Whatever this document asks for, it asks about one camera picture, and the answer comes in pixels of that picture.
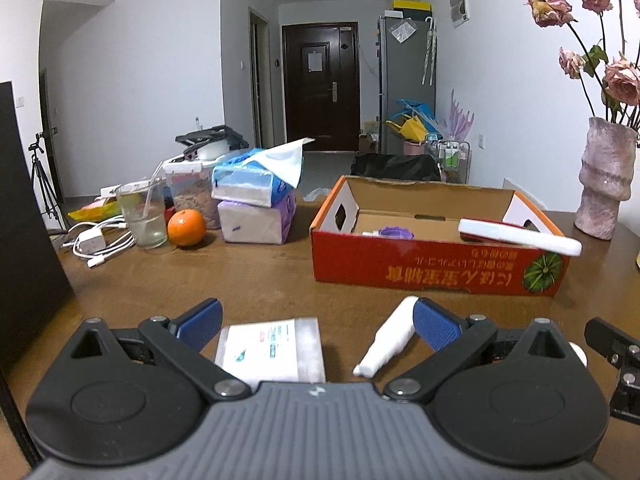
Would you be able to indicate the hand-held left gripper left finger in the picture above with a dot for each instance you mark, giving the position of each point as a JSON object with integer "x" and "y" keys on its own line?
{"x": 202, "y": 322}

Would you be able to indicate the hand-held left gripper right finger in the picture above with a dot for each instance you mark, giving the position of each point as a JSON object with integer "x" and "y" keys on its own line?
{"x": 435, "y": 327}

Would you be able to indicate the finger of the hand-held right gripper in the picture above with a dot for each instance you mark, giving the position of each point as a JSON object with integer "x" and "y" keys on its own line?
{"x": 612, "y": 342}

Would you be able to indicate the white tube bottle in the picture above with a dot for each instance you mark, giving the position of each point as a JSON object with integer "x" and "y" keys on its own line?
{"x": 390, "y": 340}

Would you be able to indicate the orange printed cardboard box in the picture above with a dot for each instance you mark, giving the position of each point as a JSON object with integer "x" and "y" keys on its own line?
{"x": 430, "y": 265}

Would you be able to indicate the white wipe packet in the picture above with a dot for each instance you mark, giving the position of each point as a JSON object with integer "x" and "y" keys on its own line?
{"x": 275, "y": 350}

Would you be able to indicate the purple lid jar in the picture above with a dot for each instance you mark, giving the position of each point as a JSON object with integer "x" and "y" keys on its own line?
{"x": 396, "y": 233}

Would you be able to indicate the white oblong case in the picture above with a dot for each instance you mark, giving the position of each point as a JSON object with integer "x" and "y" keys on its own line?
{"x": 515, "y": 237}

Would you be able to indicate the orange fruit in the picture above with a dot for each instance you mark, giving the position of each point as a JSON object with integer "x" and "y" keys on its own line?
{"x": 186, "y": 227}

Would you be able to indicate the purple tissue pack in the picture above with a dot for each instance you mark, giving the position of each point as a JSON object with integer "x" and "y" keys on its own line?
{"x": 255, "y": 222}

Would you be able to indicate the clear plastic cup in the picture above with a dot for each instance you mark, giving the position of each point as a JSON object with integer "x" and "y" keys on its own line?
{"x": 142, "y": 220}

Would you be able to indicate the clear food storage container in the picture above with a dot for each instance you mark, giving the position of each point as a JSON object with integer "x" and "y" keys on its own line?
{"x": 192, "y": 195}

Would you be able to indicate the clear drinking straw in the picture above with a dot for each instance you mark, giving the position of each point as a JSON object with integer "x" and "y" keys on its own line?
{"x": 151, "y": 192}

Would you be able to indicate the blue tissue pack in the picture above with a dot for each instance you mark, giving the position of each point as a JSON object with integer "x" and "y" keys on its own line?
{"x": 255, "y": 180}

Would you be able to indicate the yellow snack bag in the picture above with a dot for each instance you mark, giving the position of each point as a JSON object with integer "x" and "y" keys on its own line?
{"x": 90, "y": 210}

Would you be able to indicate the white leaning board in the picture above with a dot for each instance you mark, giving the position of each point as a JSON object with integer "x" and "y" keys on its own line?
{"x": 512, "y": 185}

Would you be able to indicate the pink textured vase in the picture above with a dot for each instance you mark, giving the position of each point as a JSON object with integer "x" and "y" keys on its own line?
{"x": 602, "y": 180}

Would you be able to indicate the black bag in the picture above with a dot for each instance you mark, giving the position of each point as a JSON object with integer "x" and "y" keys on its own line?
{"x": 395, "y": 167}

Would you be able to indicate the metal trolley with bottles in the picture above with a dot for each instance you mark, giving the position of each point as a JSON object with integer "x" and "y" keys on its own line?
{"x": 452, "y": 157}

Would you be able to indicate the crumpled plastic wrap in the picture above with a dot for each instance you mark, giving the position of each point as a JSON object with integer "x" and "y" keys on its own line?
{"x": 316, "y": 194}

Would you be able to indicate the pink bin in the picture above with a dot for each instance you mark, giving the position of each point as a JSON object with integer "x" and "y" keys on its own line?
{"x": 414, "y": 147}

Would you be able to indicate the black folding rack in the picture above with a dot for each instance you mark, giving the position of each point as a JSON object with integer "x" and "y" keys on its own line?
{"x": 215, "y": 135}

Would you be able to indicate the black panel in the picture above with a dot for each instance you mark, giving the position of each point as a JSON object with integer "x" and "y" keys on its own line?
{"x": 30, "y": 240}

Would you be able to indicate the small brown cardboard box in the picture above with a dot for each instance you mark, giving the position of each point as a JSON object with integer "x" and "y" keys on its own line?
{"x": 369, "y": 137}

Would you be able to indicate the purple feather decoration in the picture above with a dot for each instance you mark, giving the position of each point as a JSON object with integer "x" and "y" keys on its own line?
{"x": 457, "y": 120}

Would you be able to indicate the black tripod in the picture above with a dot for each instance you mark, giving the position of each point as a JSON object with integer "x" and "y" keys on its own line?
{"x": 42, "y": 180}

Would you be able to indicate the grey refrigerator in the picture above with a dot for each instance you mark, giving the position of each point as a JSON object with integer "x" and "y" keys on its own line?
{"x": 402, "y": 85}

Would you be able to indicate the dark entrance door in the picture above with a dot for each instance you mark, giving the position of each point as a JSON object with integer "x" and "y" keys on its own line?
{"x": 320, "y": 90}

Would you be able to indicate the folded hanging umbrella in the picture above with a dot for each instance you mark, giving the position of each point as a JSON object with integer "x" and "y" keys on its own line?
{"x": 429, "y": 50}

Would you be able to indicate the paper sheet on door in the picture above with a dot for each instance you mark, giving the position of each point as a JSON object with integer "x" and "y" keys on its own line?
{"x": 315, "y": 61}

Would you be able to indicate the dried pink rose bouquet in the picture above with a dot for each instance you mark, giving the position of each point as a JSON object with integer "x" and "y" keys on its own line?
{"x": 605, "y": 50}

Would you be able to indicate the clear plastic bag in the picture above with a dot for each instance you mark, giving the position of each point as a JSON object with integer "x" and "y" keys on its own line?
{"x": 403, "y": 31}

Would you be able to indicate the yellow and black box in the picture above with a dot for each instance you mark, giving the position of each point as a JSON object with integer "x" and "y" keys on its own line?
{"x": 411, "y": 5}

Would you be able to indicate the white wall panel box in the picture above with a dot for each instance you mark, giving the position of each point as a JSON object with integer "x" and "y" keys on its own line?
{"x": 460, "y": 2}

